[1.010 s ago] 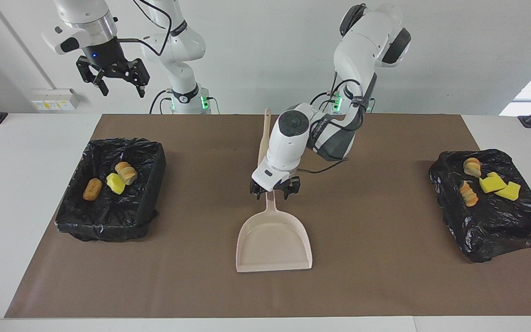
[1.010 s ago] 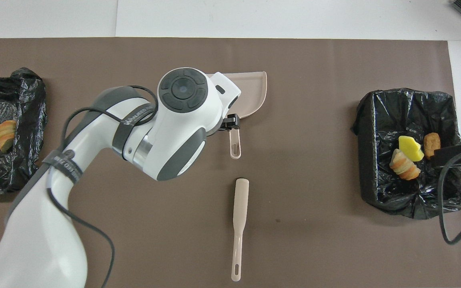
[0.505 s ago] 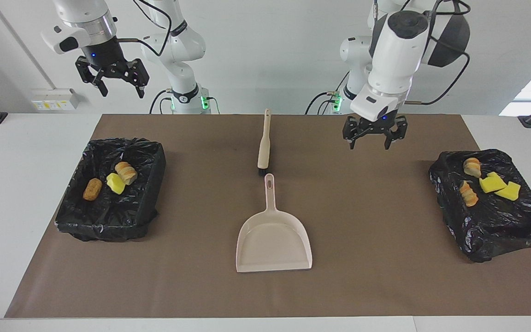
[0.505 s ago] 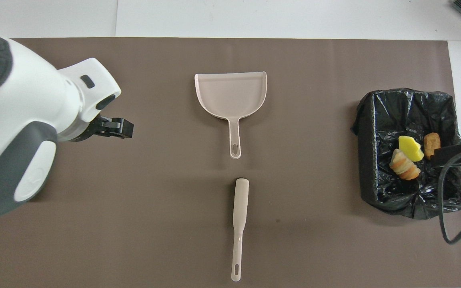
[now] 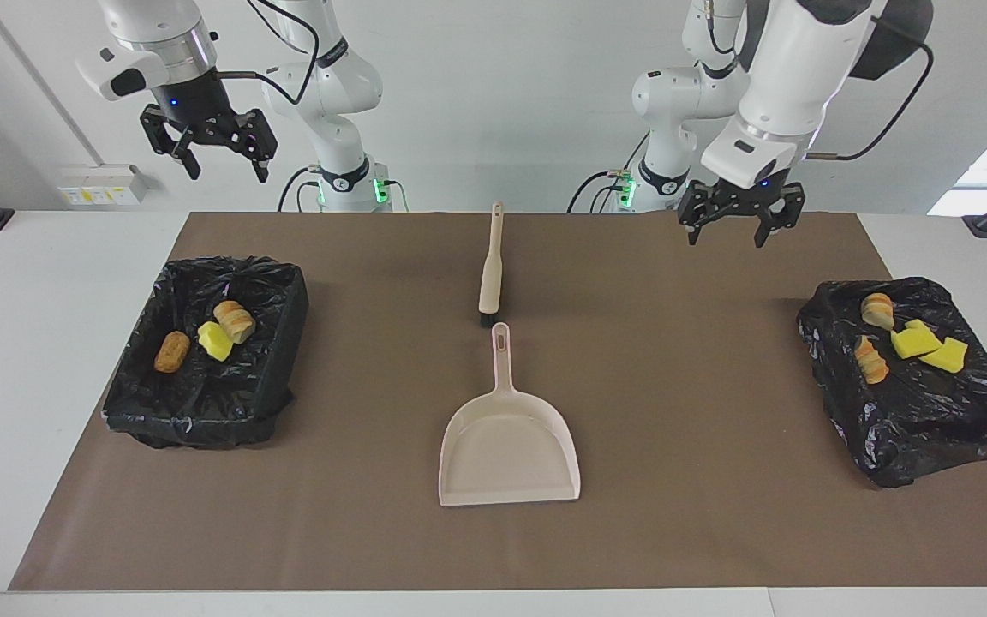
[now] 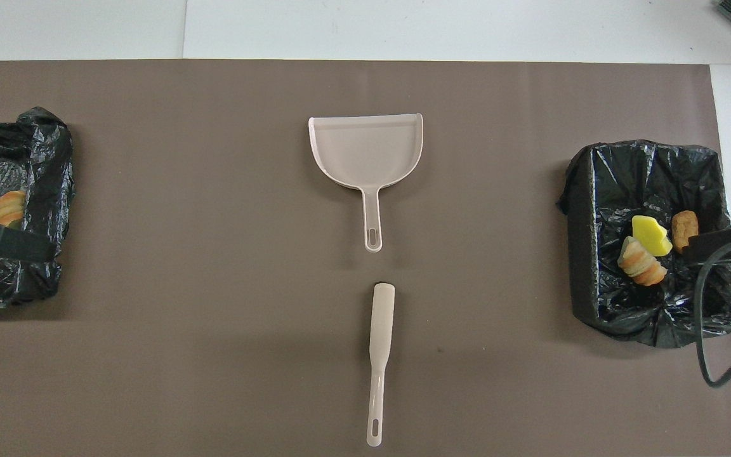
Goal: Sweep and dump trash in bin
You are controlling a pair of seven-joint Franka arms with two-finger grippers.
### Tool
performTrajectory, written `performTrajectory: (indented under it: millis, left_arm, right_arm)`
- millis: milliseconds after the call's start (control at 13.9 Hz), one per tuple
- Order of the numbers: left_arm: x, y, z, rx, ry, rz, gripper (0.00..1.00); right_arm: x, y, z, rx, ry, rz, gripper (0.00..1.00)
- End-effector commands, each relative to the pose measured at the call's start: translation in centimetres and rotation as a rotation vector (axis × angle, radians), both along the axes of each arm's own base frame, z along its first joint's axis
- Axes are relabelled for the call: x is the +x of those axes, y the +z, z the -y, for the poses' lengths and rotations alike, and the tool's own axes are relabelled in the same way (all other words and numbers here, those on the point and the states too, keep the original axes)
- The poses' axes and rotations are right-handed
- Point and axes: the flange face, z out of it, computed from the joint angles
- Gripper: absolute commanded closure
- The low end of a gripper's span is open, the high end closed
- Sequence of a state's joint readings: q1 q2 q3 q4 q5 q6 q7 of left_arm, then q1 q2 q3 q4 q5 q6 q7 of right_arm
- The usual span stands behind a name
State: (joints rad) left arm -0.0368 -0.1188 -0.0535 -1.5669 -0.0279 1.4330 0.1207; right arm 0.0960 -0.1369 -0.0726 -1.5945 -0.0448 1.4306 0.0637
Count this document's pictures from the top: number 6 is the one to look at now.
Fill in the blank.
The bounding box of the orange striped bread piece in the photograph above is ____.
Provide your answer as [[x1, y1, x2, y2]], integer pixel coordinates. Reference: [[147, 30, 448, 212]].
[[0, 190, 27, 229]]

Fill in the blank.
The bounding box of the brown oval bread roll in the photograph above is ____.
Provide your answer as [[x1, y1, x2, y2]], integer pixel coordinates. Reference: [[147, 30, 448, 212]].
[[671, 210, 701, 255]]

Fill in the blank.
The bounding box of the yellow and green sponge piece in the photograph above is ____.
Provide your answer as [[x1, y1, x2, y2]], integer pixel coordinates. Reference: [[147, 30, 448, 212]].
[[631, 215, 673, 258]]

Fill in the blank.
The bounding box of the pale striped croissant piece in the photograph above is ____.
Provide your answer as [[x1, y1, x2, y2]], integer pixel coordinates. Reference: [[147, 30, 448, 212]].
[[617, 235, 668, 287]]

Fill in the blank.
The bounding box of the beige hand brush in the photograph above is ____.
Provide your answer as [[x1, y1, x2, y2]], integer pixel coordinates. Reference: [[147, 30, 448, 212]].
[[366, 282, 396, 447]]

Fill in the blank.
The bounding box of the beige plastic dustpan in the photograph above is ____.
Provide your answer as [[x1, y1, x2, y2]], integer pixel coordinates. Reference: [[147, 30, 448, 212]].
[[308, 114, 424, 253]]

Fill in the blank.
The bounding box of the black bag lined bin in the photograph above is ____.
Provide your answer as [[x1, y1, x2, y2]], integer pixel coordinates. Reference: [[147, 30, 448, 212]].
[[0, 107, 76, 308], [557, 140, 731, 348]]

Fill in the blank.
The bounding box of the brown paper table mat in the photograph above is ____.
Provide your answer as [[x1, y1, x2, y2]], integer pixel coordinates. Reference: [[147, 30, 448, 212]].
[[0, 60, 731, 457]]

